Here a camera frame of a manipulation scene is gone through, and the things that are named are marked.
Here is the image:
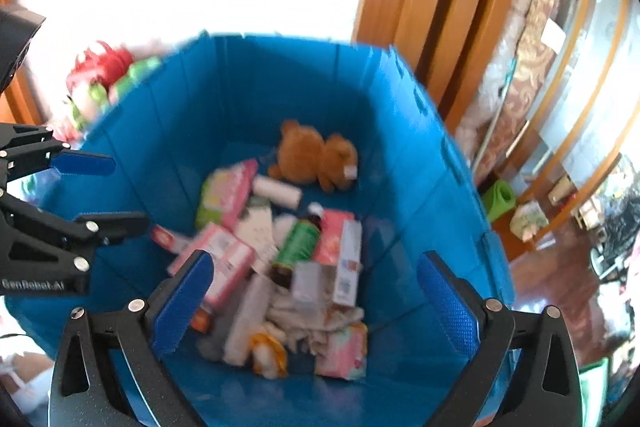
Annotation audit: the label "green white frog plush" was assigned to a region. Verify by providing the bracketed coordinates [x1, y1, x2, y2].
[69, 81, 112, 128]

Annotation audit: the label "rolled patterned carpet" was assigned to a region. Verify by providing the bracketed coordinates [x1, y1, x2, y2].
[474, 0, 579, 188]

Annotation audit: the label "white roll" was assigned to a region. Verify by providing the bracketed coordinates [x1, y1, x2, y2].
[252, 175, 304, 210]

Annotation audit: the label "green bag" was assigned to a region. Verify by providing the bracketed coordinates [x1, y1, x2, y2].
[581, 356, 612, 427]

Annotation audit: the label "brown bottle with green label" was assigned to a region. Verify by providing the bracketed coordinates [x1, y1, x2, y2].
[271, 216, 324, 289]

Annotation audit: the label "tissue pack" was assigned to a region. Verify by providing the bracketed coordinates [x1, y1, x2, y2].
[509, 201, 550, 241]

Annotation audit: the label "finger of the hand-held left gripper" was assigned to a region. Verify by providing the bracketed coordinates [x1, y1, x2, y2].
[0, 122, 117, 188]
[0, 193, 152, 279]

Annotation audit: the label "red small suitcase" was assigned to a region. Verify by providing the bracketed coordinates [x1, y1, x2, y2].
[66, 40, 134, 94]

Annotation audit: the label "white gloves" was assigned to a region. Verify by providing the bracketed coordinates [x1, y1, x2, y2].
[264, 267, 367, 354]

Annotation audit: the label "brown teddy bear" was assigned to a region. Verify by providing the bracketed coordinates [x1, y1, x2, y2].
[268, 119, 360, 194]

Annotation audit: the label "long white orange box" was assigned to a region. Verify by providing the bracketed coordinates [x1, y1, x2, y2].
[332, 219, 364, 308]

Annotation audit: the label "white green box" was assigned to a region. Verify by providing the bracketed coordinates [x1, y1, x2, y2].
[234, 199, 279, 269]

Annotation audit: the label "frosted glass sliding door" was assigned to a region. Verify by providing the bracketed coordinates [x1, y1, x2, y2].
[522, 0, 640, 212]

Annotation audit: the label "pink green box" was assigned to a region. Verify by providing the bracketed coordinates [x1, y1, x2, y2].
[194, 159, 260, 231]

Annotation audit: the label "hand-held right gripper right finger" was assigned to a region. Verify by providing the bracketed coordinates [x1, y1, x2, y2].
[416, 250, 584, 427]

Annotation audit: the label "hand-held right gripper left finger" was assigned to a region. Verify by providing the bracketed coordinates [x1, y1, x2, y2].
[51, 250, 216, 427]

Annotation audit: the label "blue plastic crate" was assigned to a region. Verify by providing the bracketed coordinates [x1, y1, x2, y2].
[5, 31, 517, 427]

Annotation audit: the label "small yellow plush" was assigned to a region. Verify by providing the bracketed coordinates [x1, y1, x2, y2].
[249, 331, 289, 379]

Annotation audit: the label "green yoga mat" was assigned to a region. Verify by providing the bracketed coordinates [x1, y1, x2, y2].
[482, 180, 516, 224]

